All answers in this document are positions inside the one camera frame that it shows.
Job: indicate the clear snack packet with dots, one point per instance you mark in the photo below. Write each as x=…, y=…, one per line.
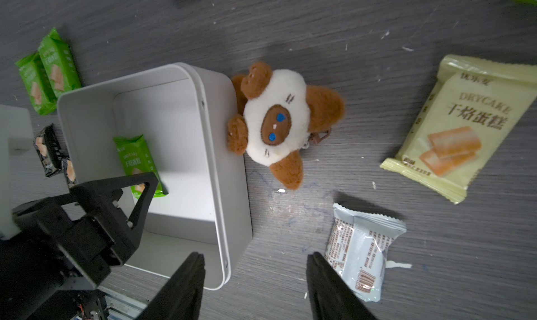
x=357, y=249

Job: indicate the brown white plush toy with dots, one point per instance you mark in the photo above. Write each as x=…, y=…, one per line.
x=278, y=115

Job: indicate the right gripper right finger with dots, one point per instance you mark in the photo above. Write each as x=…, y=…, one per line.
x=330, y=297

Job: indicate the white storage box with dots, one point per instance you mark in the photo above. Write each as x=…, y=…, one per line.
x=182, y=112

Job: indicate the black cookie packet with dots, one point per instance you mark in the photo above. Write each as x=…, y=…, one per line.
x=49, y=151
x=69, y=172

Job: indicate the green cookie packet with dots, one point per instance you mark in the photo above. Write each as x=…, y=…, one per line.
x=37, y=84
x=59, y=64
x=472, y=108
x=136, y=158

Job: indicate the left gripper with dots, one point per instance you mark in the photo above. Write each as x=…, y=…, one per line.
x=71, y=244

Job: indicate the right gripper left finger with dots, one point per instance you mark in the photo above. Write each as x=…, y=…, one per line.
x=181, y=296

